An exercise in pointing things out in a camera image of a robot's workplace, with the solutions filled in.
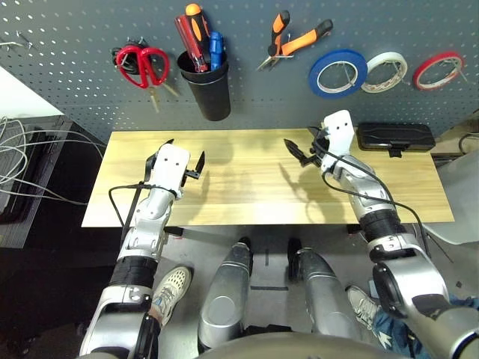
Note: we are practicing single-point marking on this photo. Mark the dark grey pegboard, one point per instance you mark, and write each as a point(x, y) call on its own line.
point(262, 97)

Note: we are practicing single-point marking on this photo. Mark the black plastic tool cup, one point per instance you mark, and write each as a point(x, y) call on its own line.
point(209, 97)

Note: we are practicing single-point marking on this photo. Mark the black plastic tool case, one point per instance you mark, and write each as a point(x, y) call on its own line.
point(396, 136)

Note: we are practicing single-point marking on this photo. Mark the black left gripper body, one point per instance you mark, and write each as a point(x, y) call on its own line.
point(150, 168)

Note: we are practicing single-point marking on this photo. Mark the silver robot leg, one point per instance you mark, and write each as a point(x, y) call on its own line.
point(325, 295)
point(224, 299)

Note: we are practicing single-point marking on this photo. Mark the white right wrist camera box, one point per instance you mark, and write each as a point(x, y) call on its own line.
point(338, 131)

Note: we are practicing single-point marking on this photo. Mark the white flat panel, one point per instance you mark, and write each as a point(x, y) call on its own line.
point(22, 101)

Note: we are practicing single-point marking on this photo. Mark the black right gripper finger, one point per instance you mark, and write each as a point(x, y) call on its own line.
point(295, 151)
point(320, 131)

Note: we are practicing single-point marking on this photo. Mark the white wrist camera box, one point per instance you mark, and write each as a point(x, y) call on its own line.
point(170, 168)
point(338, 131)

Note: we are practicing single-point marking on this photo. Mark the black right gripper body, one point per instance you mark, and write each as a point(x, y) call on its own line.
point(319, 151)

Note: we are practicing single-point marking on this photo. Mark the blue tape roll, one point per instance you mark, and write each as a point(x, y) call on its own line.
point(337, 53)

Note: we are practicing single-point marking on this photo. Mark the blue jeans leg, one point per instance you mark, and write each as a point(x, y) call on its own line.
point(393, 333)

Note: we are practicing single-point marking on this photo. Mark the thin metal tape hook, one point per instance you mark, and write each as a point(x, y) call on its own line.
point(400, 73)
point(350, 78)
point(464, 76)

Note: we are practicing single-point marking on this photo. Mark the black equipment case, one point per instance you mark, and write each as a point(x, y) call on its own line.
point(45, 217)

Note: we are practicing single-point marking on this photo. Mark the silver right robot leg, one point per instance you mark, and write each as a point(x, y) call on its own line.
point(325, 295)

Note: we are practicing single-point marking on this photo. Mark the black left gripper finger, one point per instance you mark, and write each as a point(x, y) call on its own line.
point(200, 166)
point(167, 143)

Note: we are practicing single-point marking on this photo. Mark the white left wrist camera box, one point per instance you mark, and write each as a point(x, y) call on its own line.
point(170, 168)

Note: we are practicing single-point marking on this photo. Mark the white sneaker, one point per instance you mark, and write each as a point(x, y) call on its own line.
point(363, 306)

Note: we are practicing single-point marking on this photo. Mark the grey foot pedal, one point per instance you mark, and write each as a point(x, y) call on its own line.
point(371, 289)

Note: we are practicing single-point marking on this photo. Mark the beige mesh shoe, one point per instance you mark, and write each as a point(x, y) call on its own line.
point(170, 291)

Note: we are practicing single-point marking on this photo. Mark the long black floor tape strip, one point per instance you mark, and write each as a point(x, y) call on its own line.
point(269, 288)

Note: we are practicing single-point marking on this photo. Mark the bare metal peg hook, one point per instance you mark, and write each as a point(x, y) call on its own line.
point(26, 43)

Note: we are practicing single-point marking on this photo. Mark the metal scissors peg hook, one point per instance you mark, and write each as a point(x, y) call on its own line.
point(140, 40)

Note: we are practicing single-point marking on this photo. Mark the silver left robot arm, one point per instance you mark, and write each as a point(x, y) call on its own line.
point(153, 209)

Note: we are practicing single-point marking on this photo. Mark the orange black needle nose pliers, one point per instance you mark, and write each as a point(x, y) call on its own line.
point(295, 43)

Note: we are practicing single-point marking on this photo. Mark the silver left robot leg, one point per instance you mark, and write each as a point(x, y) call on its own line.
point(224, 299)

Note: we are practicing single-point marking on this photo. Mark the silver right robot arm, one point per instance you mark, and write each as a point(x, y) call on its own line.
point(366, 187)

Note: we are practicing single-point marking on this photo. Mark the red tape roll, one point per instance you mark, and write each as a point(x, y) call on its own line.
point(417, 75)

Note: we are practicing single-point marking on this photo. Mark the white tape roll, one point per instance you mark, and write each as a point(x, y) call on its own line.
point(385, 56)

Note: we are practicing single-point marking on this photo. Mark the grey robot torso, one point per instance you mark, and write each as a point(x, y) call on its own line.
point(299, 348)

